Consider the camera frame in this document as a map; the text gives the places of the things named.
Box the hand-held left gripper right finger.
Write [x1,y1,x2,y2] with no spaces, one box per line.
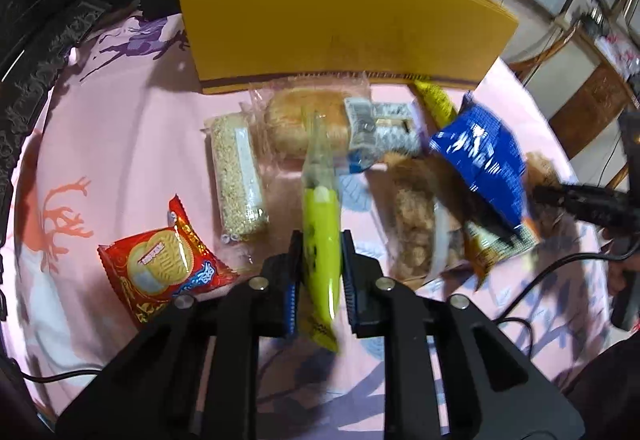
[340,230,586,440]

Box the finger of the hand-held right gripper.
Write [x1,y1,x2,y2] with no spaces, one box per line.
[532,183,640,223]

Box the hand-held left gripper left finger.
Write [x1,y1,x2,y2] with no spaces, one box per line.
[55,230,306,440]

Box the green snack packet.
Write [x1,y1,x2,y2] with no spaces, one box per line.
[300,110,346,353]

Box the blue snack bag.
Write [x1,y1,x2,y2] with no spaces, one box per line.
[429,92,528,231]

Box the yellow cardboard box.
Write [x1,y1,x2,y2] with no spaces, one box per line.
[175,0,520,95]

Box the clear packet of brown nuggets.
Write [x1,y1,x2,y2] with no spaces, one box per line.
[389,170,468,283]

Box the wooden armchair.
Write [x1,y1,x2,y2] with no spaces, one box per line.
[507,28,640,191]

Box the orange brown snack packet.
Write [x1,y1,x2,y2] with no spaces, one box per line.
[462,215,543,288]

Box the person's dark clothing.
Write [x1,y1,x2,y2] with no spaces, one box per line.
[565,335,640,440]

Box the red mooncake packet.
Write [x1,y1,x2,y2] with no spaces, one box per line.
[96,194,238,326]

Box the rice bar in clear packet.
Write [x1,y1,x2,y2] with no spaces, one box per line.
[202,113,271,246]

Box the yellow printed snack packet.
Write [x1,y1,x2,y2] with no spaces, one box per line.
[412,78,458,128]

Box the bread in clear packet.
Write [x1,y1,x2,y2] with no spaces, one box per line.
[250,75,428,173]

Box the pink floral tablecloth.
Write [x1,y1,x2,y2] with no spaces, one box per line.
[10,13,621,421]

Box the black cable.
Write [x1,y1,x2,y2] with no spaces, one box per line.
[492,251,617,327]

